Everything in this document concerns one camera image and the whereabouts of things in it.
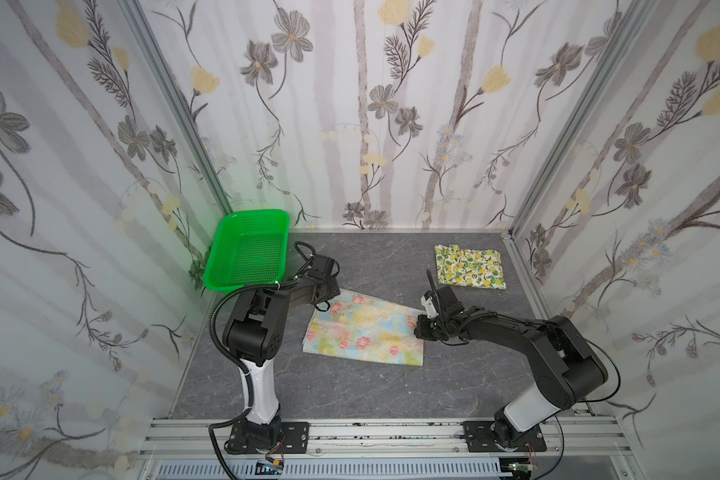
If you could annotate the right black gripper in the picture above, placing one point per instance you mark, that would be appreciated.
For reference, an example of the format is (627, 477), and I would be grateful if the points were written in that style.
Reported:
(435, 324)

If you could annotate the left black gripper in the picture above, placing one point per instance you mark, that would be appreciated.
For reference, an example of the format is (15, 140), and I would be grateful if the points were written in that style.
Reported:
(325, 289)

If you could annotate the pastel floral skirt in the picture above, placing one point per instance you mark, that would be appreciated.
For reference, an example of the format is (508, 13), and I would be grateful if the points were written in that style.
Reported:
(361, 327)

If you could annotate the lemon print yellow skirt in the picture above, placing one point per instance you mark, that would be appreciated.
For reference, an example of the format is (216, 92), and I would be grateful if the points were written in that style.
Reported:
(457, 266)

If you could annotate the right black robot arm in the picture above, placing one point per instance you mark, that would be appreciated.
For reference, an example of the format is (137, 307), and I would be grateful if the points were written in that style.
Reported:
(564, 366)

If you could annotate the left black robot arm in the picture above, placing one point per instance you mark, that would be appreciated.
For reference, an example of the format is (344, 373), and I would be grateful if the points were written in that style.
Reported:
(247, 326)

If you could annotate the green plastic basket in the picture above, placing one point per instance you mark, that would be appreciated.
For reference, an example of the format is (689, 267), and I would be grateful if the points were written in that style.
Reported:
(249, 247)

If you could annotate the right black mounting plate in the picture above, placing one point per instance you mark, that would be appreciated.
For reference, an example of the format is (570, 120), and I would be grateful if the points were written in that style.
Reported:
(480, 437)

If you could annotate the black mounting plate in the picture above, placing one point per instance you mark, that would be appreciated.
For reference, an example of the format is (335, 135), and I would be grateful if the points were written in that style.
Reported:
(291, 437)
(480, 437)

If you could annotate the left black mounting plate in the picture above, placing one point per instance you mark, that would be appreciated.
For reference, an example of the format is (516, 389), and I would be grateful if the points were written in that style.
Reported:
(291, 437)

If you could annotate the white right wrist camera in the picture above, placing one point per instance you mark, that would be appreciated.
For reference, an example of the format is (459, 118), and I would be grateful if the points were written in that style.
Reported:
(430, 306)

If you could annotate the white slotted cable duct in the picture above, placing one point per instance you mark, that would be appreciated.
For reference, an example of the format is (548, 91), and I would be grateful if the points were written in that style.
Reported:
(390, 468)

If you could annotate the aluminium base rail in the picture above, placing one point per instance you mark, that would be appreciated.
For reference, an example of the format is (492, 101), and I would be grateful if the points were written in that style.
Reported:
(407, 438)

